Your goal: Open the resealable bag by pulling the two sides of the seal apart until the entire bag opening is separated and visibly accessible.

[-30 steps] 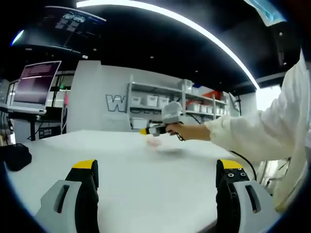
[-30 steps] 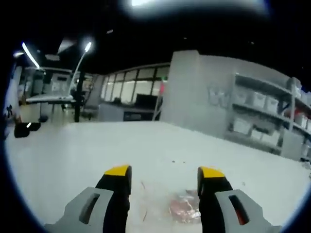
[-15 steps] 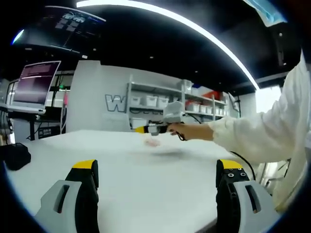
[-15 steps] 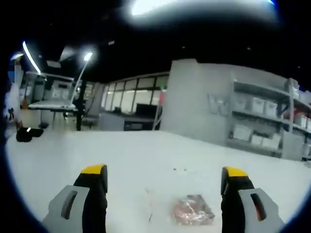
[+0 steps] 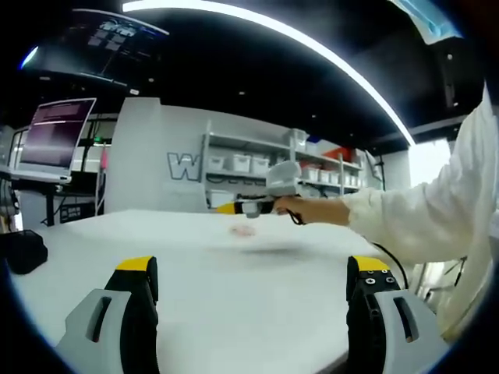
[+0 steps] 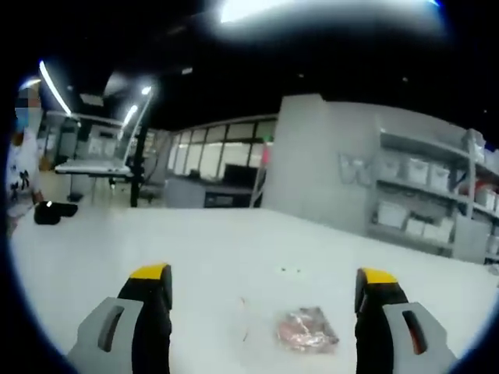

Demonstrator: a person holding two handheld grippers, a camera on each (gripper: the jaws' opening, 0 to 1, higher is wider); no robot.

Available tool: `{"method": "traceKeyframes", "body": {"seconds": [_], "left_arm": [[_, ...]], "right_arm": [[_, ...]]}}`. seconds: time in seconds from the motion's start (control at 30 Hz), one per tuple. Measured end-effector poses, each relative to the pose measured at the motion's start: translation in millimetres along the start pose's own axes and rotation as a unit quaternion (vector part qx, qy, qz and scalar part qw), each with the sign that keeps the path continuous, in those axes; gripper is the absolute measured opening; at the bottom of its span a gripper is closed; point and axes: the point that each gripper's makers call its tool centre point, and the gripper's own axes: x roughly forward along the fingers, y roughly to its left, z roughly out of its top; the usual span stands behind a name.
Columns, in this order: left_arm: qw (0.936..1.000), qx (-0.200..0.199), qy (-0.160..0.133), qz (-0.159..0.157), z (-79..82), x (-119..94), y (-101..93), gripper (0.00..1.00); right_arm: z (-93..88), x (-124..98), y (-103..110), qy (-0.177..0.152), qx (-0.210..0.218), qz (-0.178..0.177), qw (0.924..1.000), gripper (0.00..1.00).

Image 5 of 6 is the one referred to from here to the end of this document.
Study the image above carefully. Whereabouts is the black tripod stand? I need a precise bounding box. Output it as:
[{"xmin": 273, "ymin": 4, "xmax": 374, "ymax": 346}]
[{"xmin": 366, "ymin": 150, "xmax": 389, "ymax": 192}]

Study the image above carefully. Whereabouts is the black mesh box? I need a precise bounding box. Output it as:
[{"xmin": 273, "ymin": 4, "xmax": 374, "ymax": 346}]
[{"xmin": 5, "ymin": 229, "xmax": 50, "ymax": 276}]

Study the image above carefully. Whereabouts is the light blue face mask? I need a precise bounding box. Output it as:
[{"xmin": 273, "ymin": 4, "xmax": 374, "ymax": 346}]
[{"xmin": 389, "ymin": 0, "xmax": 463, "ymax": 44}]

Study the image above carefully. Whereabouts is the grey shelving unit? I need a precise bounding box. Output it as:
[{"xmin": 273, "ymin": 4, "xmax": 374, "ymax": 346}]
[{"xmin": 200, "ymin": 128, "xmax": 370, "ymax": 213}]

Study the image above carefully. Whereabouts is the ceiling-hung dark screen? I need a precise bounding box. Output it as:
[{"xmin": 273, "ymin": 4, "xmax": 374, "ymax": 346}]
[{"xmin": 23, "ymin": 8, "xmax": 171, "ymax": 86}]

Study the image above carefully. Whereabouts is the long ceiling light strip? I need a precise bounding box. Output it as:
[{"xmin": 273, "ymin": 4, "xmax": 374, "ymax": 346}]
[{"xmin": 122, "ymin": 0, "xmax": 416, "ymax": 147}]

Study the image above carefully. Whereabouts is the person's right hand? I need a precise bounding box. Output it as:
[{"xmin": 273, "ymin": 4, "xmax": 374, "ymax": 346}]
[{"xmin": 274, "ymin": 193, "xmax": 324, "ymax": 226}]

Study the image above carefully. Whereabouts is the red blue wall banner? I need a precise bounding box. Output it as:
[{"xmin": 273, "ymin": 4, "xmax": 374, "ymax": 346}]
[{"xmin": 307, "ymin": 134, "xmax": 366, "ymax": 164}]

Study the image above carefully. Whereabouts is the large computer monitor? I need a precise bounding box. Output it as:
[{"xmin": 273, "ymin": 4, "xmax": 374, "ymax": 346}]
[{"xmin": 17, "ymin": 97, "xmax": 97, "ymax": 184}]

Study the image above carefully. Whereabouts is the black signboard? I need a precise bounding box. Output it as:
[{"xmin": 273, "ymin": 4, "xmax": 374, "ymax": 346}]
[{"xmin": 60, "ymin": 206, "xmax": 85, "ymax": 224}]

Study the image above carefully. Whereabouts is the clear resealable bag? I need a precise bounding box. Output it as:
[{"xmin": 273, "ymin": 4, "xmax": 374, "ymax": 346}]
[{"xmin": 228, "ymin": 224, "xmax": 258, "ymax": 238}]

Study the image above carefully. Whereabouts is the small ceiling light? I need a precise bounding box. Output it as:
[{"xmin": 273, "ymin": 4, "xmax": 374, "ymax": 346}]
[{"xmin": 21, "ymin": 45, "xmax": 40, "ymax": 67}]

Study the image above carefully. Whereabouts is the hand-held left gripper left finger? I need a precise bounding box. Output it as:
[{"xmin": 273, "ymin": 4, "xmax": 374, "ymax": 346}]
[{"xmin": 56, "ymin": 256, "xmax": 160, "ymax": 374}]

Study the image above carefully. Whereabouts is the black cable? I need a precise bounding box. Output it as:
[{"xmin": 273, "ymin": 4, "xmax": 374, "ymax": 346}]
[{"xmin": 370, "ymin": 241, "xmax": 410, "ymax": 291}]

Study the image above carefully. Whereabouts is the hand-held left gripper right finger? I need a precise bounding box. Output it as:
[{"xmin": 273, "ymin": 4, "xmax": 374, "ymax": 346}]
[{"xmin": 345, "ymin": 255, "xmax": 451, "ymax": 374}]

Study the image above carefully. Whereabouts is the grey desk with black legs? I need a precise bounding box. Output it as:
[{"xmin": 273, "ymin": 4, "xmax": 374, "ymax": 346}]
[{"xmin": 7, "ymin": 171, "xmax": 106, "ymax": 227}]

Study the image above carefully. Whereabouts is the row of white storage bins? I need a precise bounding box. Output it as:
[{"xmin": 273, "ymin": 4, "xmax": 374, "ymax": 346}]
[{"xmin": 206, "ymin": 130, "xmax": 363, "ymax": 188}]

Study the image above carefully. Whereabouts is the black wrist strap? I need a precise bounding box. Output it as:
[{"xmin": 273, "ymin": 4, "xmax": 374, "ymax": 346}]
[{"xmin": 286, "ymin": 208, "xmax": 307, "ymax": 227}]

